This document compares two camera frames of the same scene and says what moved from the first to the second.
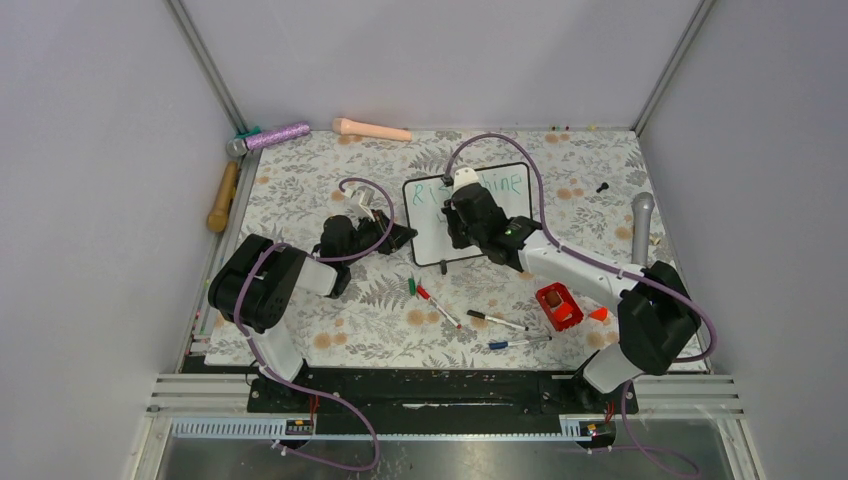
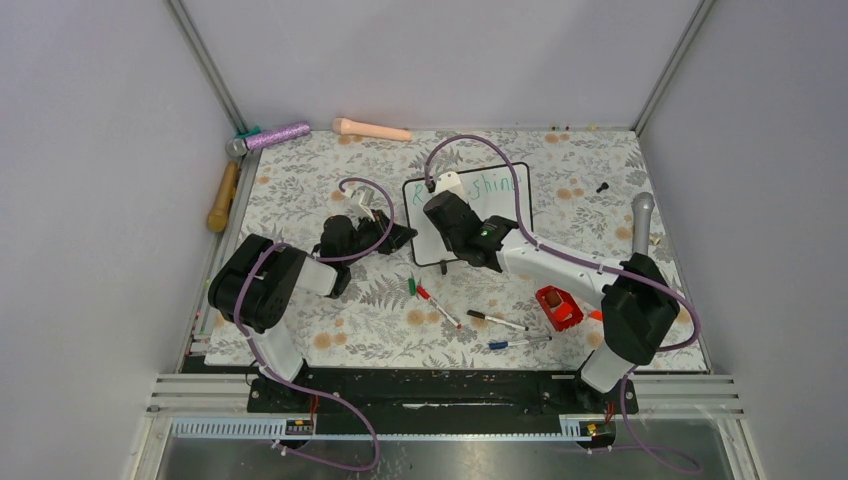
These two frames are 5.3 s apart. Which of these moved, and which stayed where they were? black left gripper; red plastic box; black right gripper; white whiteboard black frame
Moved: black right gripper
Stayed: black left gripper; red plastic box; white whiteboard black frame
